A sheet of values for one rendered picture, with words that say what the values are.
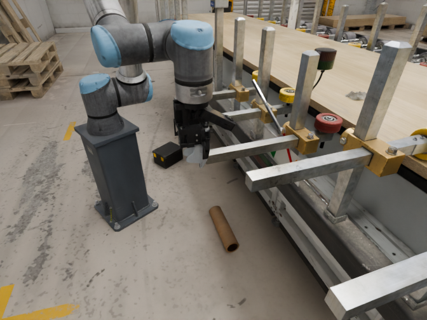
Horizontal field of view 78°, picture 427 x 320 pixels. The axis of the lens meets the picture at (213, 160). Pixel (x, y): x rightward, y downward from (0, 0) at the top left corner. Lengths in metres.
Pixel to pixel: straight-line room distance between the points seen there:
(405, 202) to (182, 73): 0.72
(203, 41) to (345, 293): 0.50
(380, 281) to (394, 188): 0.57
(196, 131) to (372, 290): 0.48
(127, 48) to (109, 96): 0.77
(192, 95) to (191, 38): 0.12
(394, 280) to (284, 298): 1.08
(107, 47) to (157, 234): 1.23
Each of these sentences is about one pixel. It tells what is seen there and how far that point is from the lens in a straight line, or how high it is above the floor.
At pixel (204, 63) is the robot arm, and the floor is 1.12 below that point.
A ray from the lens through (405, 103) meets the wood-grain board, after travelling 1.19.
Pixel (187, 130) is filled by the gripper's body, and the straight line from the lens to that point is 0.67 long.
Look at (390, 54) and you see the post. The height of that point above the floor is 1.16.
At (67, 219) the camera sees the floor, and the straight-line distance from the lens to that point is 1.97.
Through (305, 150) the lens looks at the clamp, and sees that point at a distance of 0.86.
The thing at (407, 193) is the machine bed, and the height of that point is 0.77.
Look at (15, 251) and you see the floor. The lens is 1.94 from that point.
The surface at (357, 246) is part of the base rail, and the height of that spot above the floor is 0.70.
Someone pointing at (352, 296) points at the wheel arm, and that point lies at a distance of 0.40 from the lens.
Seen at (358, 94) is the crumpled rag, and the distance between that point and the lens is 1.16.
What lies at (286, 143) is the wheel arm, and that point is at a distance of 0.85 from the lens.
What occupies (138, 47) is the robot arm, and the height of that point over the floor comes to 1.14.
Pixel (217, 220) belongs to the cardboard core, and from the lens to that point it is 1.63.
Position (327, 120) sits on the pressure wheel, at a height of 0.90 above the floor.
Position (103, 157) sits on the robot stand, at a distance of 1.49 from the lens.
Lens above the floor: 1.28
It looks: 35 degrees down
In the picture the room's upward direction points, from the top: straight up
